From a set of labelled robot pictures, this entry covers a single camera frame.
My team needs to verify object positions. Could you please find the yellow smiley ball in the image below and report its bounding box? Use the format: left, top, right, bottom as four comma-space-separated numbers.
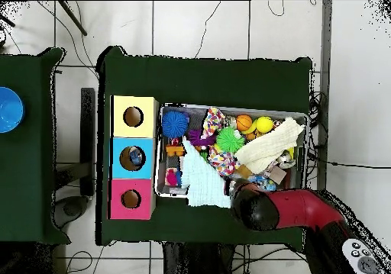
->
255, 115, 276, 134

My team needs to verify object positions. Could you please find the wooden box with three holes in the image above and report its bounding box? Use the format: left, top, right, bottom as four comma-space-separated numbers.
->
108, 95, 160, 221

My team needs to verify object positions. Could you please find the shallow clear mesh bin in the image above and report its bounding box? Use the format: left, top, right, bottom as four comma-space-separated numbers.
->
155, 104, 309, 207

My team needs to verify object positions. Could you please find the orange toy basketball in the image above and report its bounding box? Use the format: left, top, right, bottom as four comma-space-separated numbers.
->
236, 114, 254, 132

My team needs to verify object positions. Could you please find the colourful patterned cloth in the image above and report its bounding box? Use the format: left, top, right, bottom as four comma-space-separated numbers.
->
202, 107, 239, 177

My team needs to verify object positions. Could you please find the small orange toy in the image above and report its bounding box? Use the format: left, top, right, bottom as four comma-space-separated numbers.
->
164, 138, 187, 159

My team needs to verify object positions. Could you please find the mint green cloth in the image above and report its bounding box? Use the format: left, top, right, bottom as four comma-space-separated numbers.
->
181, 138, 236, 209

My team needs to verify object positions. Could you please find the blue spiky ball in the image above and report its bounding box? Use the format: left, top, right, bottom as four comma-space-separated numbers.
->
161, 109, 190, 140

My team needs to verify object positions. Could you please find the side table with green cloth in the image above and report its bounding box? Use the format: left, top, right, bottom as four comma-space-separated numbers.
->
0, 47, 66, 244

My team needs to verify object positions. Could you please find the crushed clear water bottle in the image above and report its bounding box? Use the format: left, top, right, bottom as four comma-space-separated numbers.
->
128, 148, 145, 168

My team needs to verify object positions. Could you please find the pale yellow cloth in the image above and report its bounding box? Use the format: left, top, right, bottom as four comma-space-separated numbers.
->
234, 116, 305, 174

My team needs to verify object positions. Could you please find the purple spiky ball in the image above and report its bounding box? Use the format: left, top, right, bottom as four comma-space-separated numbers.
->
186, 128, 216, 150

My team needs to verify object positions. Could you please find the blue bowl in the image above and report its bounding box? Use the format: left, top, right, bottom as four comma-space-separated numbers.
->
0, 86, 25, 134

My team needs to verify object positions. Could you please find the green spiky ball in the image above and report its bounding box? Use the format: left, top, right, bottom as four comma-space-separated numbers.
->
216, 126, 246, 154

